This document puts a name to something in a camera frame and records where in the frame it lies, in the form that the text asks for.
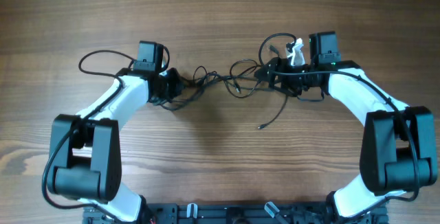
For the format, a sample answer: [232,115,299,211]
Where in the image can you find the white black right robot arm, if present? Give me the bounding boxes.
[254,31,438,223]

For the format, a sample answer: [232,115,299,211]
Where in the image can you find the black camera cable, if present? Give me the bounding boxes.
[258,32,421,218]
[41,45,171,224]

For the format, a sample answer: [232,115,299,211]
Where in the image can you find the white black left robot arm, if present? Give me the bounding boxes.
[41,41,181,223]

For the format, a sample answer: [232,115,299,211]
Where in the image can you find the black right camera cable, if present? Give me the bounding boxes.
[258,32,421,218]

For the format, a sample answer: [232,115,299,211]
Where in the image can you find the black USB cable bundle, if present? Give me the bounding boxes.
[151,43,300,131]

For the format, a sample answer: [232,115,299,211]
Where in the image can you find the black left camera cable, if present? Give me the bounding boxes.
[41,45,171,224]

